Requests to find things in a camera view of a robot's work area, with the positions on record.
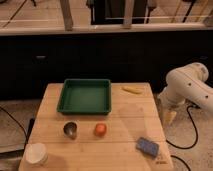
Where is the small metal cup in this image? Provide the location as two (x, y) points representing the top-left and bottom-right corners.
(63, 122), (77, 139)

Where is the yellow banana toy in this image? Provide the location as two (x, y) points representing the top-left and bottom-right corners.
(122, 86), (142, 94)

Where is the black cable right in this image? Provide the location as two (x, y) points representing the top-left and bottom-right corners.
(165, 105), (200, 150)

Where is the black cable left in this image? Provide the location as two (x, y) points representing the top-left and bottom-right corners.
(0, 105), (29, 141)

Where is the black cable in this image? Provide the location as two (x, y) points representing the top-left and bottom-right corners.
(0, 105), (29, 141)
(165, 105), (200, 150)

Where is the blue sponge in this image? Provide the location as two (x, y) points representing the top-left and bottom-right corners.
(136, 137), (159, 158)

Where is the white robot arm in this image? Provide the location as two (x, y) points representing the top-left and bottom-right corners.
(158, 62), (213, 125)

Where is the green plastic tray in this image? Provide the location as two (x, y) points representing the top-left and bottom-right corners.
(57, 79), (111, 115)

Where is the orange ball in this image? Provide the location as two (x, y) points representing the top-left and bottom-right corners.
(94, 123), (107, 137)

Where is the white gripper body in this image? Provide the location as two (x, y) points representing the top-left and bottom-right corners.
(158, 88), (185, 108)

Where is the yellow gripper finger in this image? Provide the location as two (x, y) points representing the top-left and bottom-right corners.
(165, 111), (177, 125)

